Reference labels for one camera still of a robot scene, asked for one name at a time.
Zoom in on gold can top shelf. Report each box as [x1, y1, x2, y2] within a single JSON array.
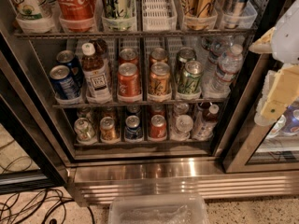
[[179, 0, 215, 30]]

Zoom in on blue pepsi can bottom rear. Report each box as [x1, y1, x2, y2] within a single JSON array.
[[126, 105, 141, 117]]

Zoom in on water bottle middle rear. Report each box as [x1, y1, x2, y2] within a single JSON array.
[[202, 35, 234, 85]]

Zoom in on red coke can bottom rear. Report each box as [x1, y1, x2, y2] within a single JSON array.
[[149, 105, 165, 117]]

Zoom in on orange can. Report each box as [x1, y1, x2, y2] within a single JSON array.
[[149, 48, 168, 65], [102, 106, 118, 120], [149, 63, 170, 96], [100, 117, 119, 141]]

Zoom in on large coca-cola can top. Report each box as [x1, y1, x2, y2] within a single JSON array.
[[58, 0, 97, 33]]

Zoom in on left fridge door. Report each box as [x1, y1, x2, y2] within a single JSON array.
[[0, 29, 68, 194]]

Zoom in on blue can behind right door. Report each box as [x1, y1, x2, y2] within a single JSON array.
[[281, 105, 299, 136]]

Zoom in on blue pepsi can bottom front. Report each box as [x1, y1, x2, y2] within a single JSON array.
[[124, 116, 143, 140]]

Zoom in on tea bottle middle rear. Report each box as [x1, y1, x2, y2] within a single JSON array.
[[91, 38, 112, 79]]

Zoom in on water bottle middle front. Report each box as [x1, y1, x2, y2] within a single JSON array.
[[211, 44, 243, 93]]

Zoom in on red coke can middle rear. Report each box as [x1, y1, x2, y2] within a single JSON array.
[[119, 48, 138, 65]]

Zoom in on tea bottle bottom shelf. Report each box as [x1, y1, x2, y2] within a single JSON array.
[[192, 105, 220, 141]]

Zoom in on green can top shelf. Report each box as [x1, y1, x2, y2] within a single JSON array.
[[102, 0, 135, 31]]

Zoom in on black floor cables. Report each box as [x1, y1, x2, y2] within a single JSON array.
[[0, 139, 96, 224]]

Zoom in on clear water bottle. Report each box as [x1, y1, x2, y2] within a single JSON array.
[[173, 103, 189, 119], [171, 115, 193, 141]]

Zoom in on clear plastic bin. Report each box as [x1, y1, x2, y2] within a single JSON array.
[[108, 193, 210, 224]]

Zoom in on orange can bottom front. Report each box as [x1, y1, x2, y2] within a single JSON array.
[[100, 117, 119, 141]]

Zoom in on clear water bottle bottom rear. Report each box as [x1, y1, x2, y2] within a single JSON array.
[[173, 103, 189, 119]]

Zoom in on green white can bottom front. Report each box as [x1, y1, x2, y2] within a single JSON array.
[[74, 118, 95, 141]]

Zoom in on blue pepsi can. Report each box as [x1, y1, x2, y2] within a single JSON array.
[[124, 116, 143, 140], [126, 105, 141, 117]]

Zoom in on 7up can top shelf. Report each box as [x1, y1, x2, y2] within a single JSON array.
[[11, 0, 52, 20]]

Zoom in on green white can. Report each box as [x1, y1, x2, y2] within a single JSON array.
[[74, 118, 95, 141], [77, 107, 93, 122]]

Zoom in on green can middle front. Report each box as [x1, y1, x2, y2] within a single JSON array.
[[178, 61, 204, 94]]

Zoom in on orange can bottom rear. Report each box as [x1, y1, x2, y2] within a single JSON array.
[[102, 106, 118, 120]]

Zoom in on orange can middle front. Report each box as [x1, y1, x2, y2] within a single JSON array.
[[149, 63, 170, 96]]

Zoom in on red coke can bottom front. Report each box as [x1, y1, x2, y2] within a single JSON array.
[[149, 115, 166, 139]]

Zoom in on red coke can middle front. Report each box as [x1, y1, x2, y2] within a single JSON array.
[[118, 63, 140, 97]]

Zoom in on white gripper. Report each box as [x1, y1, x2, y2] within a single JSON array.
[[249, 0, 299, 126]]

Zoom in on tea bottle middle front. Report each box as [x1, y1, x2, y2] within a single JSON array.
[[81, 43, 110, 98]]

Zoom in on green white can bottom rear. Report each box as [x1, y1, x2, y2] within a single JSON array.
[[77, 107, 93, 122]]

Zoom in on blue can middle rear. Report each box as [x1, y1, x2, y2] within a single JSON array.
[[56, 50, 84, 88]]

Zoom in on right glass fridge door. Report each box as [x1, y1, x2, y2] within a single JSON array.
[[214, 0, 299, 174]]

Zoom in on blue can middle front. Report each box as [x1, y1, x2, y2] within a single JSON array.
[[50, 65, 79, 100]]

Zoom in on green can middle rear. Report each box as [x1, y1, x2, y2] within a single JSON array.
[[175, 47, 196, 82]]

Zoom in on red coke can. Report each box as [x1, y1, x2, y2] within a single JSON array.
[[149, 115, 166, 139], [149, 105, 165, 117], [118, 63, 140, 97], [119, 48, 138, 65]]

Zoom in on silver can top shelf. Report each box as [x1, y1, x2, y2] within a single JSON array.
[[218, 0, 249, 29]]

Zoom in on orange can middle rear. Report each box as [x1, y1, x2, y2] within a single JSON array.
[[149, 48, 168, 65]]

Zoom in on clear water bottle bottom front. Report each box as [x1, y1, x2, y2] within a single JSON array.
[[171, 115, 193, 141]]

